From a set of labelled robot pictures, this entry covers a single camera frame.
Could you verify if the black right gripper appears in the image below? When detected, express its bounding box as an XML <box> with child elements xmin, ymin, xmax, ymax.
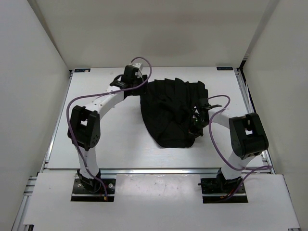
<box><xmin>185</xmin><ymin>116</ymin><xmax>210</xmax><ymax>141</ymax></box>

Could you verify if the black pleated skirt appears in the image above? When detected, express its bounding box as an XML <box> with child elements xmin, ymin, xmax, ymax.
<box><xmin>140</xmin><ymin>78</ymin><xmax>208</xmax><ymax>148</ymax></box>

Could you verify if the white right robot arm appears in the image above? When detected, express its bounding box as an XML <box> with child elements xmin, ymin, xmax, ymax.
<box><xmin>190</xmin><ymin>95</ymin><xmax>272</xmax><ymax>193</ymax></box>

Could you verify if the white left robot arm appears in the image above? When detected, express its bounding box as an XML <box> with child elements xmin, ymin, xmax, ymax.
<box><xmin>66</xmin><ymin>63</ymin><xmax>148</xmax><ymax>195</ymax></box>

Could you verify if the right blue corner sticker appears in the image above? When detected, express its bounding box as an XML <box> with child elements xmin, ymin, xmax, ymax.
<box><xmin>217</xmin><ymin>66</ymin><xmax>233</xmax><ymax>71</ymax></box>

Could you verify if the white front cover board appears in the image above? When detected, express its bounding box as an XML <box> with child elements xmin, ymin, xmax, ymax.
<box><xmin>24</xmin><ymin>173</ymin><xmax>299</xmax><ymax>231</ymax></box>

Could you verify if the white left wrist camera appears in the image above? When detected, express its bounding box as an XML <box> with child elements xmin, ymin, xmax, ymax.
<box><xmin>130</xmin><ymin>63</ymin><xmax>143</xmax><ymax>71</ymax></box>

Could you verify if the aluminium table edge rail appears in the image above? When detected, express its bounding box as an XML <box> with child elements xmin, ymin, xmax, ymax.
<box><xmin>96</xmin><ymin>167</ymin><xmax>272</xmax><ymax>175</ymax></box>

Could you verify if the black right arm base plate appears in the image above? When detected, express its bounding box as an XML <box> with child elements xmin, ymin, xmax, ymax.
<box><xmin>198</xmin><ymin>177</ymin><xmax>248</xmax><ymax>204</ymax></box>

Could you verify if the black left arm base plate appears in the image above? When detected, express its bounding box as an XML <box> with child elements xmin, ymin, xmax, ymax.
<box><xmin>71</xmin><ymin>176</ymin><xmax>116</xmax><ymax>202</ymax></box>

